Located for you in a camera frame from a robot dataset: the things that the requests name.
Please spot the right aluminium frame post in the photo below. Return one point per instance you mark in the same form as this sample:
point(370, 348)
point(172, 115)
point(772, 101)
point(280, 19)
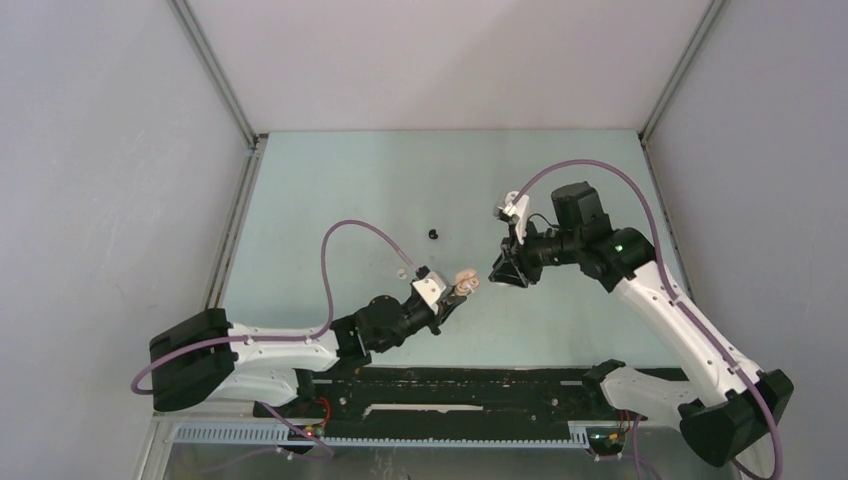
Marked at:
point(694, 45)

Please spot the left aluminium frame post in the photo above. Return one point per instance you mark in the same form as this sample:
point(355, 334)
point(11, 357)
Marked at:
point(198, 40)

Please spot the aluminium frame post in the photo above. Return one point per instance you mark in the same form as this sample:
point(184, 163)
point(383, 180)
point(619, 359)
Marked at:
point(694, 45)
point(198, 40)

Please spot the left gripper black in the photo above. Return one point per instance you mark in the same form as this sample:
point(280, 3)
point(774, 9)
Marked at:
point(447, 304)

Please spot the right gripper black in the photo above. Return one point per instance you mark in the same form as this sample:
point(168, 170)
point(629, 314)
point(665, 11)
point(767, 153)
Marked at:
point(507, 269)

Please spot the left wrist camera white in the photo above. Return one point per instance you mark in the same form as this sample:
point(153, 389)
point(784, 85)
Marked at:
point(431, 286)

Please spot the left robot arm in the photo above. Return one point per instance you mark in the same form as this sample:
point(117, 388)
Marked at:
point(208, 357)

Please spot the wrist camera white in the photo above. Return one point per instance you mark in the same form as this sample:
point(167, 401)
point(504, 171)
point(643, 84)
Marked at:
point(513, 209)
point(431, 286)

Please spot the pink earbud charging case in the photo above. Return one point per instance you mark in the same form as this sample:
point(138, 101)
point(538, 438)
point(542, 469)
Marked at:
point(468, 279)

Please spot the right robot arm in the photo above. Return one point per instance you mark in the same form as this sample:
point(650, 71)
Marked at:
point(726, 402)

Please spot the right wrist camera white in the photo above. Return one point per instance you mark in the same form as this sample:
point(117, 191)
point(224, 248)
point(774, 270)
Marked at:
point(513, 209)

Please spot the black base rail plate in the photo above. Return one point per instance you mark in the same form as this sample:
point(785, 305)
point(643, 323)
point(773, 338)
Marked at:
point(397, 404)

